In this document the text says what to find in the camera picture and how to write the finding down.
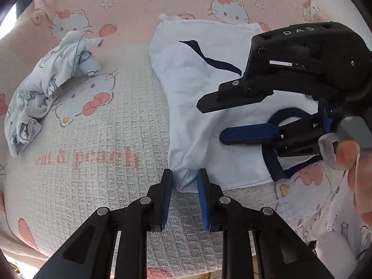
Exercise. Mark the cartoon cat printed blanket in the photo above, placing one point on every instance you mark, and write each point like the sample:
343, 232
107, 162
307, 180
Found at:
116, 122

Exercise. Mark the white t-shirt with navy trim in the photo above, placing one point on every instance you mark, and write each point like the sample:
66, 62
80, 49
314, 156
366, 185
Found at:
189, 107

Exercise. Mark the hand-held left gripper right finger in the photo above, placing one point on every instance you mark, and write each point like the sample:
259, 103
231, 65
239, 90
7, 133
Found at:
202, 197

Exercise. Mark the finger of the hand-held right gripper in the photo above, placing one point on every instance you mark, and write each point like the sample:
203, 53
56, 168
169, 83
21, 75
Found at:
226, 98
247, 133

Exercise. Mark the person's printed clothing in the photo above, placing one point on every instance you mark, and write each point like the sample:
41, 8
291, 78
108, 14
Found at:
331, 218

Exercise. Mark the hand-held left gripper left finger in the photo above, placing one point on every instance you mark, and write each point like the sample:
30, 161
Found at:
167, 197

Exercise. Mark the person's right hand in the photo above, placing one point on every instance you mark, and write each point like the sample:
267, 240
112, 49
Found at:
363, 186

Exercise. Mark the light blue printed baby garment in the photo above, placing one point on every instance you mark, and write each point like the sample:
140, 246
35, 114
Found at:
52, 75

